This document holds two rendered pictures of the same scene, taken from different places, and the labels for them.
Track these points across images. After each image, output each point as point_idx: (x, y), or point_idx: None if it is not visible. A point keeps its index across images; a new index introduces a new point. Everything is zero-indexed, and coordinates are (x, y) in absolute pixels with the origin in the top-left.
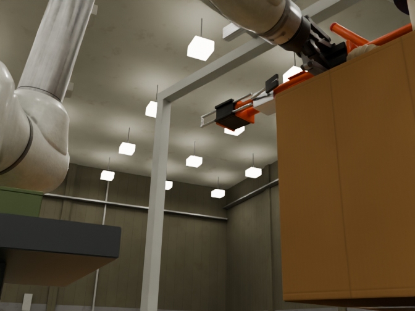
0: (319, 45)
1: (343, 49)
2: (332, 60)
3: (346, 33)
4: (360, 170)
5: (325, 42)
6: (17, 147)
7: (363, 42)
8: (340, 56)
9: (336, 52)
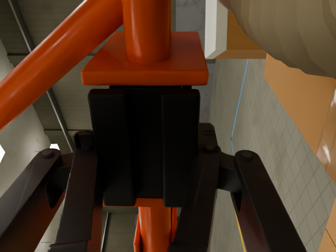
0: (97, 216)
1: (127, 99)
2: (168, 154)
3: (22, 83)
4: None
5: (76, 180)
6: None
7: (96, 17)
8: (165, 117)
9: (129, 131)
